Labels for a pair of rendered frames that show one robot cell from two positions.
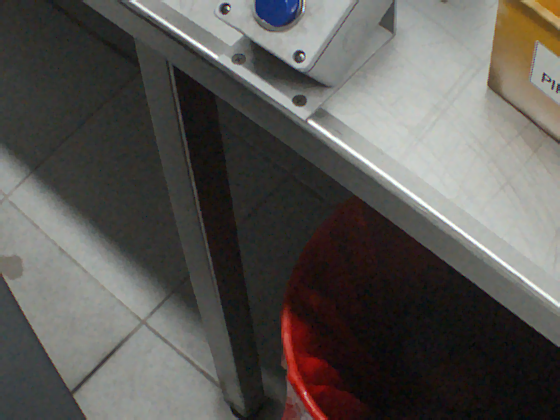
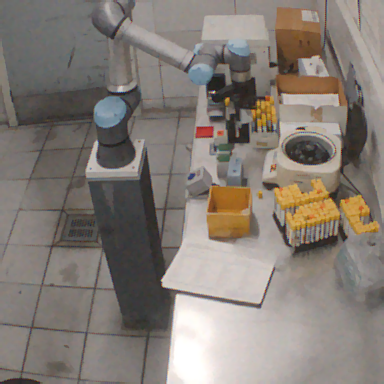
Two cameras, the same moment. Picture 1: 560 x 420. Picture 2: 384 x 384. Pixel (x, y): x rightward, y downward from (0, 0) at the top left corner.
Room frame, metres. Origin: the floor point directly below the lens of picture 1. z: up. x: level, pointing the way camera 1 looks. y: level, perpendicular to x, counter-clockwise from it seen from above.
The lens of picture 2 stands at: (-0.67, -1.36, 2.28)
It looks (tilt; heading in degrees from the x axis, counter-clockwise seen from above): 39 degrees down; 51
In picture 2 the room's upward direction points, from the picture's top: 6 degrees counter-clockwise
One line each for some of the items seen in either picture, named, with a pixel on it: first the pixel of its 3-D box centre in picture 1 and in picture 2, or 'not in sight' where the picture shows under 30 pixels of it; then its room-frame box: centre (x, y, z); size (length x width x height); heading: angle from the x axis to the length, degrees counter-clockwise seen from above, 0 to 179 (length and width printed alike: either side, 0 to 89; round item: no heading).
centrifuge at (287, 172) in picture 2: not in sight; (304, 161); (0.75, -0.24, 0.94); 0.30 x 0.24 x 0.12; 125
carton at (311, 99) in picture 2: not in sight; (311, 104); (1.05, -0.03, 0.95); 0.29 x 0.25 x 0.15; 134
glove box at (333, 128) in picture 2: not in sight; (311, 136); (0.90, -0.15, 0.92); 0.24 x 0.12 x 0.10; 134
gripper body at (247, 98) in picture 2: not in sight; (244, 92); (0.72, 0.02, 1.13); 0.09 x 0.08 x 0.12; 132
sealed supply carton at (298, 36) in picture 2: not in sight; (298, 33); (1.56, 0.43, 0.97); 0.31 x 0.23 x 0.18; 37
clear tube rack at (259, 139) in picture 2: not in sight; (264, 126); (0.84, 0.04, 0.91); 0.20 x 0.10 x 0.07; 44
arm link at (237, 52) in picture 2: not in sight; (238, 54); (0.71, 0.02, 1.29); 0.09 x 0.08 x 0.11; 124
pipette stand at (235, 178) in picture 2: not in sight; (235, 177); (0.53, -0.11, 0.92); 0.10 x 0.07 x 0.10; 38
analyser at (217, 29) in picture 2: not in sight; (236, 55); (1.06, 0.39, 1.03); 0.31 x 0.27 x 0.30; 44
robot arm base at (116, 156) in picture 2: not in sight; (114, 145); (0.35, 0.32, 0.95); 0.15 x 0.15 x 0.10
